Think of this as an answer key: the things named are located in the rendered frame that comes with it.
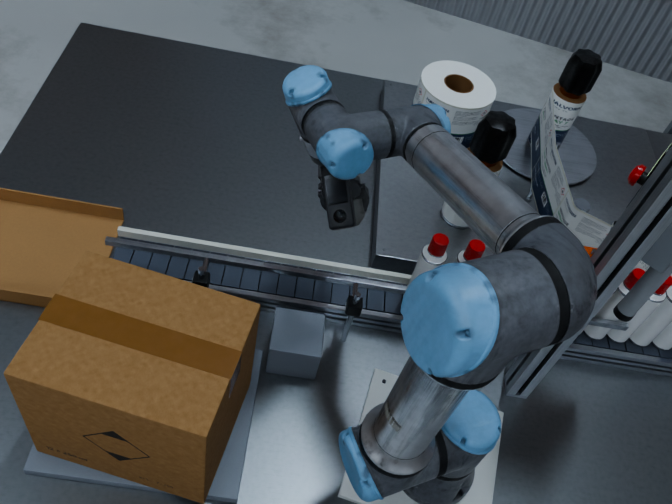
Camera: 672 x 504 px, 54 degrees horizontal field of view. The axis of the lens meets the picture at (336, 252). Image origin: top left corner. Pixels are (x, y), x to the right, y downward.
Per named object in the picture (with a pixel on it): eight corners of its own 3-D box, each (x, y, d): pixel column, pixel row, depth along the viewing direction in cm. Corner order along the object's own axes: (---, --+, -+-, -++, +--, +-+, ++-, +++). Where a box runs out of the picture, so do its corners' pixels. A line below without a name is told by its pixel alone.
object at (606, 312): (602, 322, 148) (650, 266, 132) (606, 342, 145) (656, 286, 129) (579, 319, 148) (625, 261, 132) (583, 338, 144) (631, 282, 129)
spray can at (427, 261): (425, 292, 145) (453, 231, 129) (426, 312, 142) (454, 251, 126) (402, 288, 145) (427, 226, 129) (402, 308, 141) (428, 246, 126)
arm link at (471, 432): (493, 466, 115) (523, 433, 105) (426, 492, 110) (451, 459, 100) (460, 405, 122) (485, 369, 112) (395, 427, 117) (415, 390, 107)
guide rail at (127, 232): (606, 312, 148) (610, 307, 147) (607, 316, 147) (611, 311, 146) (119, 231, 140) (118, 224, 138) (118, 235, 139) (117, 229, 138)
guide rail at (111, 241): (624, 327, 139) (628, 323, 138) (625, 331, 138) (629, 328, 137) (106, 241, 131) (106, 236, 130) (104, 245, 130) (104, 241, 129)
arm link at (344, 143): (401, 134, 97) (369, 93, 104) (331, 145, 93) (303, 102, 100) (391, 176, 103) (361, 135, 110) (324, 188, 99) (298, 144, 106)
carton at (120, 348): (250, 384, 128) (262, 303, 107) (204, 505, 112) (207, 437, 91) (102, 337, 129) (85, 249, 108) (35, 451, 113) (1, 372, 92)
